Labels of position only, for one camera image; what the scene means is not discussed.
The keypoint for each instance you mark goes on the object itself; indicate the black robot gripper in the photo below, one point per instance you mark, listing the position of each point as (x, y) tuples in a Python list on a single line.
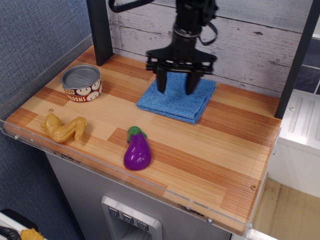
[(181, 56)]

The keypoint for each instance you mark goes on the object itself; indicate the blue cloth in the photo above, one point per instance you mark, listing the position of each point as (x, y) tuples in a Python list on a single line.
[(174, 102)]

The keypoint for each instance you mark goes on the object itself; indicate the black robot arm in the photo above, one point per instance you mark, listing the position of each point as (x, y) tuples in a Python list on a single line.
[(192, 16)]

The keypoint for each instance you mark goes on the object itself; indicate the purple toy eggplant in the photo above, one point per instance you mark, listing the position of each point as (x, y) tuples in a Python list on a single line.
[(138, 155)]

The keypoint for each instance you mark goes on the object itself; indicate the mushroom tin can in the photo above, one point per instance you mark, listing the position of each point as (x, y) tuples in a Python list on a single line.
[(82, 83)]

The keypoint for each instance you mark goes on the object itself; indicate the yellow toy chicken wing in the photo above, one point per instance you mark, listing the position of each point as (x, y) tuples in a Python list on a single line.
[(60, 132)]

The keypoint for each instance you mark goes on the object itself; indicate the white appliance at right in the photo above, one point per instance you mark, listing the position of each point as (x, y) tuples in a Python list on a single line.
[(295, 160)]

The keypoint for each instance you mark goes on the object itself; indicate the grey cabinet with dispenser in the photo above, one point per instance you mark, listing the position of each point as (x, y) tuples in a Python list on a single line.
[(84, 190)]

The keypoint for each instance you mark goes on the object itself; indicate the yellow black object bottom left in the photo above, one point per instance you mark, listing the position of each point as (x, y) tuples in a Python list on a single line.
[(14, 226)]

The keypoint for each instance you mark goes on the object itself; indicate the left black frame post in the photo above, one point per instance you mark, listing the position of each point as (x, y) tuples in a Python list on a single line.
[(100, 30)]

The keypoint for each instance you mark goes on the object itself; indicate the black frame post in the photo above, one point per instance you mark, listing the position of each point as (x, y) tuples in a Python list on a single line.
[(100, 30), (302, 48)]

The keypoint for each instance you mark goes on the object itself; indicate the right black frame post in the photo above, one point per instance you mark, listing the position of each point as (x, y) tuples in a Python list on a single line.
[(302, 48)]

